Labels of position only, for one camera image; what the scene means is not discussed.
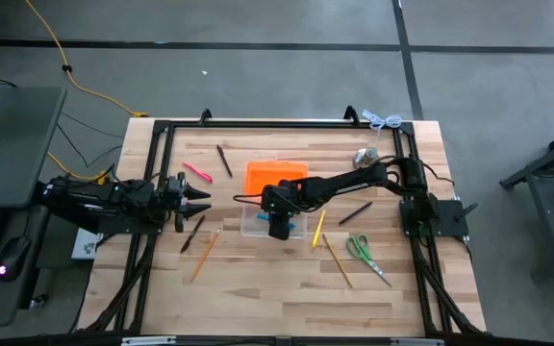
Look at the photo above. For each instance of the black aluminium table frame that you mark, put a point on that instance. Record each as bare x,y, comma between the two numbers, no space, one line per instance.
258,124

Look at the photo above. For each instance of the dark grey desk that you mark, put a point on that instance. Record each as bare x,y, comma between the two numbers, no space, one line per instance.
17,144

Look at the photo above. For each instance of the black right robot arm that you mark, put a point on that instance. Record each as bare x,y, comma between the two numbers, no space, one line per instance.
334,185

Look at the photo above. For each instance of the pink highlighter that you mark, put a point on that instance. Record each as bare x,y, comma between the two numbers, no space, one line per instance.
197,172

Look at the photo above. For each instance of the black computer mouse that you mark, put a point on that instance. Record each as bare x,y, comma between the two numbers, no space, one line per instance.
13,257

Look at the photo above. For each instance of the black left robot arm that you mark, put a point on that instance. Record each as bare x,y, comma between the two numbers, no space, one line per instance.
89,197

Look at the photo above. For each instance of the black pen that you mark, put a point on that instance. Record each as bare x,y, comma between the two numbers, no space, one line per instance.
355,213
192,234
224,161

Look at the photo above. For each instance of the orange pencil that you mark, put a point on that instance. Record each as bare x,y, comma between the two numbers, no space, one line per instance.
205,254

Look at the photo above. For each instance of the blue pen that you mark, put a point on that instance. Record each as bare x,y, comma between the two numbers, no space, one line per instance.
262,217

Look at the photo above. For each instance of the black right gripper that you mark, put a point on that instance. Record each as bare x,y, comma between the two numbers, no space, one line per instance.
279,228

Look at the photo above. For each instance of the white printed box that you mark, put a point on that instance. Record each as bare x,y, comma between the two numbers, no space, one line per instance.
84,246

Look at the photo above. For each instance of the clear box with orange lid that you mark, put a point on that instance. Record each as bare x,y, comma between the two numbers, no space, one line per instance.
258,175

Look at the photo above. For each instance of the yellow pencil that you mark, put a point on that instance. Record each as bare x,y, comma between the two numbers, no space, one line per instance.
337,261

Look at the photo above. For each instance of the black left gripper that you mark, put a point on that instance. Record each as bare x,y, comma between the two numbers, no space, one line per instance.
177,197

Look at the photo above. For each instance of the yellow highlighter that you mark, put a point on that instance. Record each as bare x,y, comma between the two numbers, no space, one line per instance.
318,229

